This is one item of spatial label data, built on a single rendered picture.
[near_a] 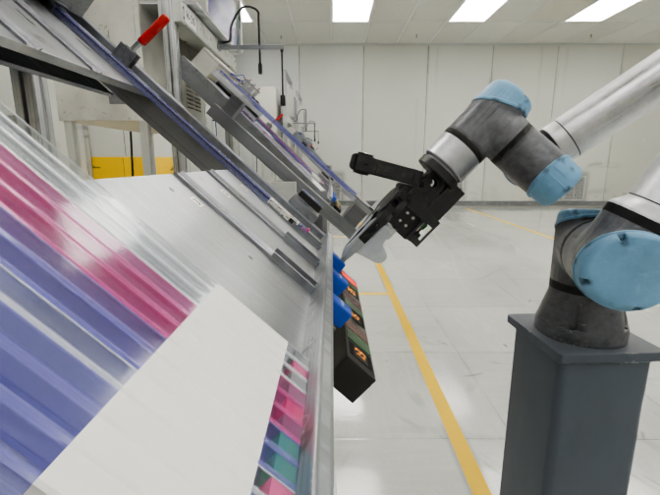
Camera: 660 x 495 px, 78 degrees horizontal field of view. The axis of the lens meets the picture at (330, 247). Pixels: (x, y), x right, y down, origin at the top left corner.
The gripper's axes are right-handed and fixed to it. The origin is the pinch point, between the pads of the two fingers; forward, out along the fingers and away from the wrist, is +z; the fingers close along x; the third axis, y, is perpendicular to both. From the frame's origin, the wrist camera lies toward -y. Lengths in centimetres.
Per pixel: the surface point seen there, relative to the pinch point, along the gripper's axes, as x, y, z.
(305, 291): -23.8, -4.2, 2.4
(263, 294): -32.8, -8.1, 2.4
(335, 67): 749, -124, -139
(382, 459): 40, 58, 44
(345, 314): -23.3, 0.9, 1.7
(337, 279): -12.3, -0.2, 1.6
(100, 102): 85, -85, 31
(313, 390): -44.3, -3.4, 0.6
